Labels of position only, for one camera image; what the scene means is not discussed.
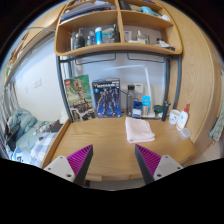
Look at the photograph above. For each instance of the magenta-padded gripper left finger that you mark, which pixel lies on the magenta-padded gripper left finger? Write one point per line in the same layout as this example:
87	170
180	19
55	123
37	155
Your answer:
63	165

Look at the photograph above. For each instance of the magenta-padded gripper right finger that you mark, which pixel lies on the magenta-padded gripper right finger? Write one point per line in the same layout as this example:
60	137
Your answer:
164	165

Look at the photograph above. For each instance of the pale pink towel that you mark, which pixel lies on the pale pink towel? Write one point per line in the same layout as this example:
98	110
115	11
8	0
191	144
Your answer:
139	130

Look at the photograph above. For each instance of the clear plastic container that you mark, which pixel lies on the clear plastic container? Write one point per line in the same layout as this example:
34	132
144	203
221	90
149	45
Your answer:
185	133

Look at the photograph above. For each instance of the white mug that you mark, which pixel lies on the white mug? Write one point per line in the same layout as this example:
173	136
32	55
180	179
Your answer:
174	117

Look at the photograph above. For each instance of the bed with blue-green bedding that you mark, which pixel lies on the bed with blue-green bedding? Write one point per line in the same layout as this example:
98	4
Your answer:
26	133

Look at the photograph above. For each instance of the white bottle with red cap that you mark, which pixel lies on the white bottle with red cap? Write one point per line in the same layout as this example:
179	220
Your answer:
182	119

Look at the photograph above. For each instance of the black electric shaver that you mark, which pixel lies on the black electric shaver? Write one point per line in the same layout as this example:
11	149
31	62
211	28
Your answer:
165	111

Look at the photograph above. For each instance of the green round container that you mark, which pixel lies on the green round container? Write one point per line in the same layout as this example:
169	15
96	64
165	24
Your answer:
158	108

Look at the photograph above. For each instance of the small blue and white box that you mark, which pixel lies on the small blue and white box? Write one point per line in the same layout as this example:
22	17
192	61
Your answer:
136	110

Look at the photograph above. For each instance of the tall light blue box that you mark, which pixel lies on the tall light blue box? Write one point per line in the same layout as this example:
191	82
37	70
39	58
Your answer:
146	105

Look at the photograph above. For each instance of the green patterned hanging cloth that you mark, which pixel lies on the green patterned hanging cloth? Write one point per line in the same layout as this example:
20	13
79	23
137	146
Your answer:
218	126

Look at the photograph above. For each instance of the green tree figure toy box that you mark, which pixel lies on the green tree figure toy box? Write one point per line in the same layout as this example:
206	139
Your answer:
78	96

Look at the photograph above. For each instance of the clear bottle with dark cap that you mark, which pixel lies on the clear bottle with dark cap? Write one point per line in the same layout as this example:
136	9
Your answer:
130	100

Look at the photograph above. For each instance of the white desk lamp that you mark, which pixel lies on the white desk lamp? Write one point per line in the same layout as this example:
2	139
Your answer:
148	86

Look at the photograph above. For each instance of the blue robot model kit box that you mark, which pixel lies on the blue robot model kit box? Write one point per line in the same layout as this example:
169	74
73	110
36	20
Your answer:
106	98

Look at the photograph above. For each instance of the wooden shelf unit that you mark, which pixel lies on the wooden shelf unit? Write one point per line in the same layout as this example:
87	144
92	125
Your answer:
116	48

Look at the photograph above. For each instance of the white wall device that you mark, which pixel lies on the white wall device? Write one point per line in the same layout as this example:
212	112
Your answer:
139	88

